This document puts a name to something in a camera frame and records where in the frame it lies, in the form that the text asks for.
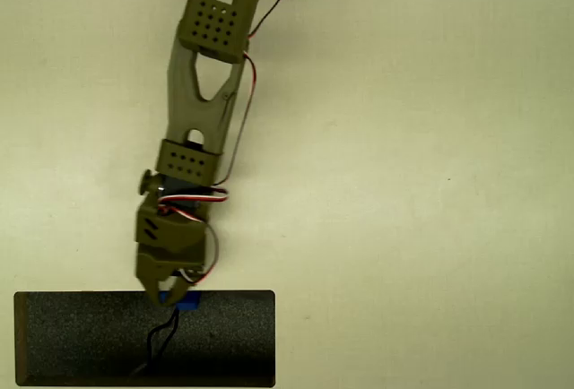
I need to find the red and black arm cable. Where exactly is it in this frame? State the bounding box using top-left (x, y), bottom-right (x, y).
top-left (210, 0), bottom-right (308, 186)

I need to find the blue T-shaped block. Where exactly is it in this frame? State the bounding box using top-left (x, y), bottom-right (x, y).
top-left (159, 290), bottom-right (202, 313)

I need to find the red white black servo cable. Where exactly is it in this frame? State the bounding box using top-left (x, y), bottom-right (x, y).
top-left (156, 186), bottom-right (230, 285)

